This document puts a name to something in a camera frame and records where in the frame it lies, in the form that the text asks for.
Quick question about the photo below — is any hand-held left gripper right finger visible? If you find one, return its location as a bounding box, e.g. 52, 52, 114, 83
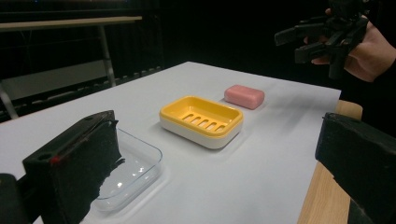
315, 112, 396, 224

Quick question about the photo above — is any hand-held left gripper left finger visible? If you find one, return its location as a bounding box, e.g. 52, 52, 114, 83
21, 109, 126, 224

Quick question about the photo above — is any pink soap bar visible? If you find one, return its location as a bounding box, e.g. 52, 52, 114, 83
223, 84, 266, 111

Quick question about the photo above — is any yellow and white soap dish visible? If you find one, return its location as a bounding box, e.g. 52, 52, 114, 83
159, 94, 245, 150

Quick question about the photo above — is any clear plastic tray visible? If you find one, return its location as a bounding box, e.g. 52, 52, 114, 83
91, 128, 163, 213

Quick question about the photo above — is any white table sheet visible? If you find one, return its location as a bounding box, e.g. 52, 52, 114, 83
0, 61, 342, 224

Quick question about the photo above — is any metal-legged table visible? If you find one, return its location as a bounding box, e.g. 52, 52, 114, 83
0, 16, 144, 121

